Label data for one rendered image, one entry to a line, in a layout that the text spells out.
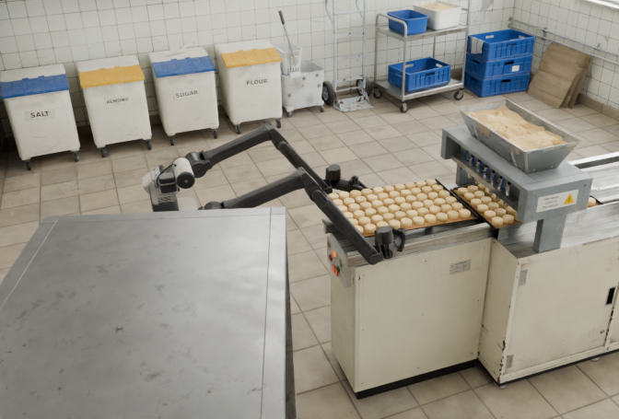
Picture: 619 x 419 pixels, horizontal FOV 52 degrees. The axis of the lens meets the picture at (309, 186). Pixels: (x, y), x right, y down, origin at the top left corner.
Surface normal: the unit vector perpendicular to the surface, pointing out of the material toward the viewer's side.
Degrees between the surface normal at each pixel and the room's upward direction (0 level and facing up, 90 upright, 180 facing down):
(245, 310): 0
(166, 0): 90
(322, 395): 0
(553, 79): 67
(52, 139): 93
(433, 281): 90
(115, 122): 93
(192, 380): 0
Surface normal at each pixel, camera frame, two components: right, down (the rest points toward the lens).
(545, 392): -0.03, -0.88
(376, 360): 0.32, 0.44
